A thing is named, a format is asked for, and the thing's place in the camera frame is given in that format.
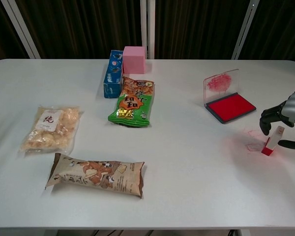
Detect dark brown curtain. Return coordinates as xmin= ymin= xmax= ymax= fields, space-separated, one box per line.
xmin=0 ymin=0 xmax=295 ymax=64

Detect brown paper snack bag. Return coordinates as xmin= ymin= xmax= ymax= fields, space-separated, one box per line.
xmin=44 ymin=152 xmax=145 ymax=199

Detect pink box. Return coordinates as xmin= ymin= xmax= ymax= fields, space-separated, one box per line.
xmin=122 ymin=46 xmax=148 ymax=75

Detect blue printed carton box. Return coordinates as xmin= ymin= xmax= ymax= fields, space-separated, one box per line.
xmin=102 ymin=50 xmax=125 ymax=99

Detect red white stamp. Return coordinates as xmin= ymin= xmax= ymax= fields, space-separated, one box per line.
xmin=261 ymin=125 xmax=285 ymax=156

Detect green orange snack bag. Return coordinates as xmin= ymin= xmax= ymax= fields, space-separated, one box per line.
xmin=107 ymin=75 xmax=155 ymax=128

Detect white upright frame post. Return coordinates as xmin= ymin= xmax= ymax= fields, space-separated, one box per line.
xmin=140 ymin=0 xmax=156 ymax=59

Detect white slanted frame post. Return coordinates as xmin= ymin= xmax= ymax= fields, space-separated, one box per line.
xmin=0 ymin=0 xmax=42 ymax=59
xmin=231 ymin=0 xmax=258 ymax=60

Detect red ink pad clear lid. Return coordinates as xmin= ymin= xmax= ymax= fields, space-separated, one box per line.
xmin=203 ymin=68 xmax=257 ymax=124

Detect clear bag puffed snacks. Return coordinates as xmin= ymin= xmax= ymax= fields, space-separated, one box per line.
xmin=20 ymin=105 xmax=85 ymax=155

